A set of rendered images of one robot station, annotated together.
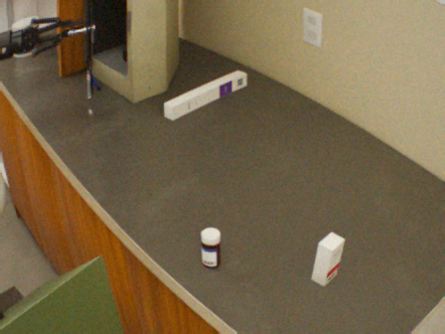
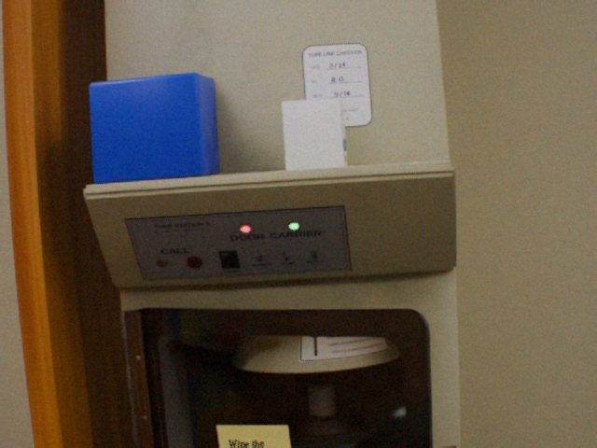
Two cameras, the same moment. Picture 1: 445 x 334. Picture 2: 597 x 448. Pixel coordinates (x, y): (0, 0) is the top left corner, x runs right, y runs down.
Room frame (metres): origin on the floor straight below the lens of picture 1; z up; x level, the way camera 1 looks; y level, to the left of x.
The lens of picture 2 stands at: (0.69, 1.17, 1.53)
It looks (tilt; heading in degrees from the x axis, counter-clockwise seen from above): 3 degrees down; 314
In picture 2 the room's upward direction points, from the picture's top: 4 degrees counter-clockwise
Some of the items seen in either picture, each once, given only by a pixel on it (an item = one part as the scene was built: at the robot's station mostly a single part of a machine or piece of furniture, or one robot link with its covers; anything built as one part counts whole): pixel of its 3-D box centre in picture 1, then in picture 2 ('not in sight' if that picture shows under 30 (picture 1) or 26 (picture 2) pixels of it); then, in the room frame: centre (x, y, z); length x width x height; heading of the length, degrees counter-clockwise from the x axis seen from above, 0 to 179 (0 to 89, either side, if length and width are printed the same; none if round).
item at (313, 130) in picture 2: not in sight; (314, 133); (1.44, 0.36, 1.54); 0.05 x 0.05 x 0.06; 39
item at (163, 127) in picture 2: not in sight; (155, 129); (1.55, 0.45, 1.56); 0.10 x 0.10 x 0.09; 39
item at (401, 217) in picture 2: not in sight; (274, 228); (1.47, 0.39, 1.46); 0.32 x 0.12 x 0.10; 39
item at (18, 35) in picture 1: (26, 39); not in sight; (1.37, 0.58, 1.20); 0.09 x 0.07 x 0.08; 106
